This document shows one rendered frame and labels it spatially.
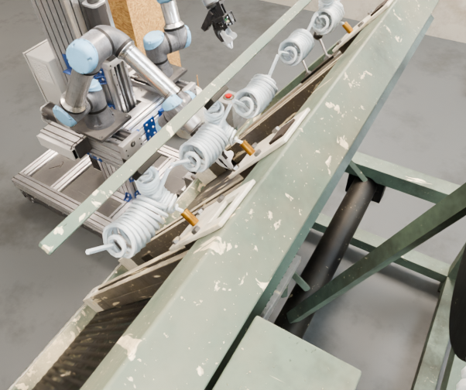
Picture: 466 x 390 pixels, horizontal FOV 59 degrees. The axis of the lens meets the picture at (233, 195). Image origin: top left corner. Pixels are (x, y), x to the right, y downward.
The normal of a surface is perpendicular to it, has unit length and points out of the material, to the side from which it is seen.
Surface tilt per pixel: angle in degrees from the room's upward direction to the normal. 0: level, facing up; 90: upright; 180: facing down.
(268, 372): 0
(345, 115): 38
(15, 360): 0
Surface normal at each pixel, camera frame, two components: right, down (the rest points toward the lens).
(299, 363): -0.05, -0.66
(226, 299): 0.49, -0.29
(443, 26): -0.52, 0.66
